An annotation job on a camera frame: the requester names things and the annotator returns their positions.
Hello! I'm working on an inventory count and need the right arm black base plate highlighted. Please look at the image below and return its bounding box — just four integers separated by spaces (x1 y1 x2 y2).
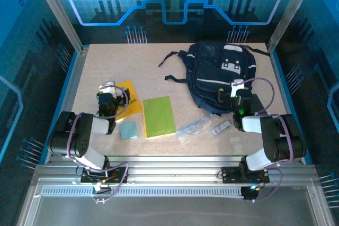
221 166 270 184

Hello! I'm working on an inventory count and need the clear plastic stationery bag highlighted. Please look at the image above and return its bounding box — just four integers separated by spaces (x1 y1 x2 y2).
175 113 216 145

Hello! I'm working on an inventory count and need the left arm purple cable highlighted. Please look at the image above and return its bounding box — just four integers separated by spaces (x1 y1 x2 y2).
66 85 130 204

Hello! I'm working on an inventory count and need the aluminium frame post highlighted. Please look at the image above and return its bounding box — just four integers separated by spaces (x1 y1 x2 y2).
29 0 85 52
267 0 320 52

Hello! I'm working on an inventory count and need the small pack with barcode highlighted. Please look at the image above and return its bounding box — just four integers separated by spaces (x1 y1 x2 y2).
210 120 233 137

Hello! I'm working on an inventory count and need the aluminium frame rail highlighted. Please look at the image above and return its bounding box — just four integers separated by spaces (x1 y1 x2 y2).
34 154 318 187

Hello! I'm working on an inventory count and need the black box with green light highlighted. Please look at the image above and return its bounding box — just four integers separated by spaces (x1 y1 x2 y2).
241 185 259 202

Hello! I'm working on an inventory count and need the navy blue backpack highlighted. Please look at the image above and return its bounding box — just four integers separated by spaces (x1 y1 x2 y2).
158 40 271 117

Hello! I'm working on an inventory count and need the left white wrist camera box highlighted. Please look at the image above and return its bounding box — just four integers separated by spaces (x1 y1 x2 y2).
99 80 118 95

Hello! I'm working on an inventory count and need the slotted grey cable duct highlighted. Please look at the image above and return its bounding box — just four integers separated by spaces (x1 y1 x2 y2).
41 185 246 197

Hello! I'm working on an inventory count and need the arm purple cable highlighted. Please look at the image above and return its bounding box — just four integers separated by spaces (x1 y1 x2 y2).
239 77 295 203
66 85 130 204

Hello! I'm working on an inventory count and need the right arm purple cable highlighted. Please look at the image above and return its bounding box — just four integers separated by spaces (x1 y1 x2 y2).
239 77 295 203

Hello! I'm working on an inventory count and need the white black cable connector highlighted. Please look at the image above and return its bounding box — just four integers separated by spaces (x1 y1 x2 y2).
92 183 112 195

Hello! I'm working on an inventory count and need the pale blue square pad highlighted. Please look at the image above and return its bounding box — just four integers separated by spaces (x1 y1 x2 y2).
118 121 138 140

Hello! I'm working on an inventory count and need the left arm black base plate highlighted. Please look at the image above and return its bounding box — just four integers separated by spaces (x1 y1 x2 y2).
80 166 128 184

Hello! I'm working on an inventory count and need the yellow book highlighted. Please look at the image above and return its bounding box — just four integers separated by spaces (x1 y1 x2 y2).
113 79 142 121

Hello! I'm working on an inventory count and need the green notebook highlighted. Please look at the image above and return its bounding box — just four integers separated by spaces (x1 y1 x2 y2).
142 95 177 139

